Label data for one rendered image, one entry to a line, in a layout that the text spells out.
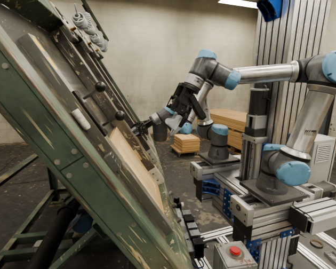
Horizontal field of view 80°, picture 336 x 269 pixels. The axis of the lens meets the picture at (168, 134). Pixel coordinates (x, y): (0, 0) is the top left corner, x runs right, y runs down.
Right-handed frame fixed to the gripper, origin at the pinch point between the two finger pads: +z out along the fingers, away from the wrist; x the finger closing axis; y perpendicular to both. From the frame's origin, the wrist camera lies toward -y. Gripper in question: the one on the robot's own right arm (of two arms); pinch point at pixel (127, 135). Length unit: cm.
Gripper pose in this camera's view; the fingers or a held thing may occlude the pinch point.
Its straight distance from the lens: 138.3
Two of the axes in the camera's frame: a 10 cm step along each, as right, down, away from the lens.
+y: 1.5, 2.4, -9.6
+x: 5.1, 8.2, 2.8
